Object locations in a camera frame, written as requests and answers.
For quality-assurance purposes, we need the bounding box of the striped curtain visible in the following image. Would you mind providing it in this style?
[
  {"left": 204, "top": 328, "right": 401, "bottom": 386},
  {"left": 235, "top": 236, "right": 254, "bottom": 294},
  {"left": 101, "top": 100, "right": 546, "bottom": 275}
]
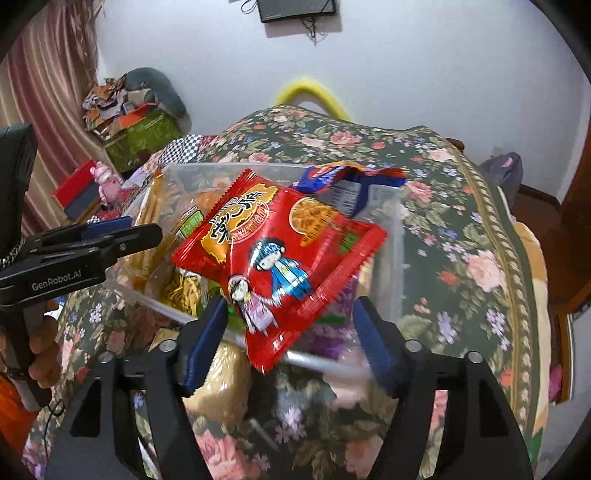
[{"left": 0, "top": 0, "right": 100, "bottom": 236}]

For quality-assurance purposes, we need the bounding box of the person's left hand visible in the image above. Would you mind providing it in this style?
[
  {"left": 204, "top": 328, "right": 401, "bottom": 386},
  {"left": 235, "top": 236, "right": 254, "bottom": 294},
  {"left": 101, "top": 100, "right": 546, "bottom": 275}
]
[{"left": 28, "top": 300, "right": 64, "bottom": 391}]

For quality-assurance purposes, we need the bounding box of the pink bunny toy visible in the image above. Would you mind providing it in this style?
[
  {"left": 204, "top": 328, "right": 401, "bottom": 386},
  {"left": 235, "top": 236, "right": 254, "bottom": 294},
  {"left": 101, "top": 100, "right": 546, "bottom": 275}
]
[{"left": 89, "top": 161, "right": 124, "bottom": 205}]

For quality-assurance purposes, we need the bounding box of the black monitor cable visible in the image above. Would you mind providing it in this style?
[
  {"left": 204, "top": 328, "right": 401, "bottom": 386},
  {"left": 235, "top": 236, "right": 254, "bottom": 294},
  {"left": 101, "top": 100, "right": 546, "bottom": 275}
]
[{"left": 301, "top": 14, "right": 329, "bottom": 47}]

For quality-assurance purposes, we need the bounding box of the red box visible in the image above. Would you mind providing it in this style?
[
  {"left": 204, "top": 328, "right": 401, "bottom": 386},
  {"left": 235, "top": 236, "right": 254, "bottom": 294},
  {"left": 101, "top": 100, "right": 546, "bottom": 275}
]
[{"left": 52, "top": 159, "right": 101, "bottom": 219}]

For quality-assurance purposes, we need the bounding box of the pile of patterned cloths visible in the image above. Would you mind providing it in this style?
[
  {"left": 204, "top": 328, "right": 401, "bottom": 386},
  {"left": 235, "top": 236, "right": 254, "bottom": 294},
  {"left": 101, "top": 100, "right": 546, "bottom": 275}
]
[{"left": 82, "top": 75, "right": 158, "bottom": 136}]

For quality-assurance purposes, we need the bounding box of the green box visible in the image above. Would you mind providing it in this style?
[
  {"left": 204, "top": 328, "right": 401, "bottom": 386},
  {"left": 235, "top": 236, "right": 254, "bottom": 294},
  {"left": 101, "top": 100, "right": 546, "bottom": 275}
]
[{"left": 103, "top": 111, "right": 182, "bottom": 175}]

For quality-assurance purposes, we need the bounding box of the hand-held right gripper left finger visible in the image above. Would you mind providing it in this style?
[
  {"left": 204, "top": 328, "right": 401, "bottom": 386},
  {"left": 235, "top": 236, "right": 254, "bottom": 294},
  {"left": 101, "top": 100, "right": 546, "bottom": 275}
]
[{"left": 69, "top": 295, "right": 230, "bottom": 480}]

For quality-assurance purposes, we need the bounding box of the round brown cake packet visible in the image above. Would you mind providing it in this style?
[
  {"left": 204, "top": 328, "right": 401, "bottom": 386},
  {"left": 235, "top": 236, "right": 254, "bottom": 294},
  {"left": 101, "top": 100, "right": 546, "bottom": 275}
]
[{"left": 174, "top": 188, "right": 234, "bottom": 243}]

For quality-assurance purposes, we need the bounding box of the small black wall monitor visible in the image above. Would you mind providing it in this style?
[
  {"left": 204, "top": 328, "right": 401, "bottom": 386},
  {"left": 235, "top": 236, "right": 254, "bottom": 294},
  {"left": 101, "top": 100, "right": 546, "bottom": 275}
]
[{"left": 257, "top": 0, "right": 339, "bottom": 24}]

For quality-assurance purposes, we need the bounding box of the gold snack packet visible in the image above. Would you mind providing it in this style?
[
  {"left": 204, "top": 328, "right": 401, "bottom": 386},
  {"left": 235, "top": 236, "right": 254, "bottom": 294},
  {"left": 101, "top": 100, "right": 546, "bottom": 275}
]
[{"left": 159, "top": 270, "right": 206, "bottom": 317}]

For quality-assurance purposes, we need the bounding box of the blue and red snack bag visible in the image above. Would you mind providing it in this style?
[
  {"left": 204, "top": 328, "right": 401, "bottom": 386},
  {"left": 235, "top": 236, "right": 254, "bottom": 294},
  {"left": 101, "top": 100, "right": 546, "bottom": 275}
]
[{"left": 290, "top": 163, "right": 410, "bottom": 219}]

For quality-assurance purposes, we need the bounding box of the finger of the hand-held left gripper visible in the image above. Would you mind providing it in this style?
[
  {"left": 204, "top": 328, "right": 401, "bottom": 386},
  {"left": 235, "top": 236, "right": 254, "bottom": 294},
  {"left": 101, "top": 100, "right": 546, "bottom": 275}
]
[
  {"left": 44, "top": 216, "right": 134, "bottom": 243},
  {"left": 27, "top": 224, "right": 164, "bottom": 278}
]

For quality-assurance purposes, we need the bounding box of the grey backpack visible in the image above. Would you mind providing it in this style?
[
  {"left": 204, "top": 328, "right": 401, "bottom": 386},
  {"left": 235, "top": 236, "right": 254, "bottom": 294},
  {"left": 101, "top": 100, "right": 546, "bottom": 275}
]
[{"left": 479, "top": 151, "right": 523, "bottom": 205}]

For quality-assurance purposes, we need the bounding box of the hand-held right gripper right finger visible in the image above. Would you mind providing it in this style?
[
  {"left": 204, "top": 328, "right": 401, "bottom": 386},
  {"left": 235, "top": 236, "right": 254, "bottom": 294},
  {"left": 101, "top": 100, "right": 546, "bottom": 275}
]
[{"left": 353, "top": 295, "right": 532, "bottom": 480}]

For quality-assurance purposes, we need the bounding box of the purple and white snack packet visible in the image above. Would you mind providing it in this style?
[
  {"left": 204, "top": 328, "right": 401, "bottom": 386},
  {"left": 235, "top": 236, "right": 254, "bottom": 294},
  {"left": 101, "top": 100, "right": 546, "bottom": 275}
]
[{"left": 308, "top": 276, "right": 362, "bottom": 358}]

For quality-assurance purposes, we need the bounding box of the floral bed blanket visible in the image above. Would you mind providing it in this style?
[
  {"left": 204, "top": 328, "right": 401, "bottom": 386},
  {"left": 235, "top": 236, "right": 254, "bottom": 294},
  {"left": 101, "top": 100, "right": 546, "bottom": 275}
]
[{"left": 21, "top": 105, "right": 550, "bottom": 480}]

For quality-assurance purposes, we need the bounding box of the yellow foam tube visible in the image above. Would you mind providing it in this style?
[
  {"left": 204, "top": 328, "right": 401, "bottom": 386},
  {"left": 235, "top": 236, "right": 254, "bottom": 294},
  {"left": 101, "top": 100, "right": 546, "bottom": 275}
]
[{"left": 274, "top": 78, "right": 352, "bottom": 120}]

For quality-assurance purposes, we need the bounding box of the patchwork blanket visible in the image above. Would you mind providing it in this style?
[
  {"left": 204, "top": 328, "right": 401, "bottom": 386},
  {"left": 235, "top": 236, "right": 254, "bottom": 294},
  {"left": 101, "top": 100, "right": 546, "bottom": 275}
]
[{"left": 127, "top": 133, "right": 220, "bottom": 186}]

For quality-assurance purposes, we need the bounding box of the clear plastic storage box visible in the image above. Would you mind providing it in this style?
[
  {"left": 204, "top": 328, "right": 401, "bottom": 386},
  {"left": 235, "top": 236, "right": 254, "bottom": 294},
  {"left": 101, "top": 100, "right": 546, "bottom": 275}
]
[{"left": 105, "top": 161, "right": 409, "bottom": 376}]

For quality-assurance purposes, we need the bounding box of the long biscuit packet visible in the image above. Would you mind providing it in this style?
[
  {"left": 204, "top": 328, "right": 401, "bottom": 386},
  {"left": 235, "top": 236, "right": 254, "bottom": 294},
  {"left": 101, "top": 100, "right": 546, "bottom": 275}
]
[{"left": 124, "top": 174, "right": 186, "bottom": 289}]

